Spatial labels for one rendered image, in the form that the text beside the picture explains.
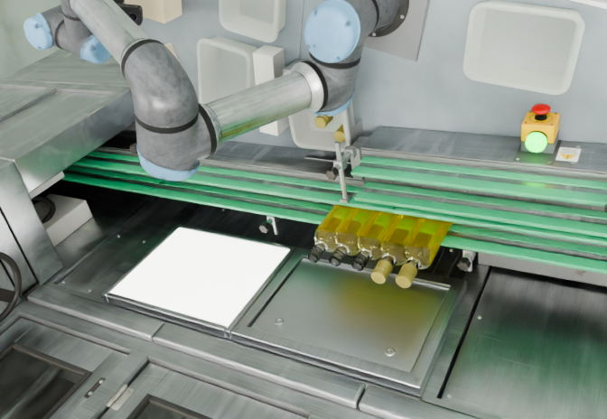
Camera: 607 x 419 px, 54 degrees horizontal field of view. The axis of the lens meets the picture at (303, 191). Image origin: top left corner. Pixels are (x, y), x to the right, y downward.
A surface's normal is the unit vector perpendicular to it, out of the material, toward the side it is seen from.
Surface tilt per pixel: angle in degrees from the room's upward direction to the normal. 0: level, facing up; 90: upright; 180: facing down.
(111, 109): 90
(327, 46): 4
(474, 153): 90
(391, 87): 0
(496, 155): 90
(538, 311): 89
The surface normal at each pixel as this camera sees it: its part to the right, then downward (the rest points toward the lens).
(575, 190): -0.16, -0.84
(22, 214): 0.87, 0.13
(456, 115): -0.47, 0.53
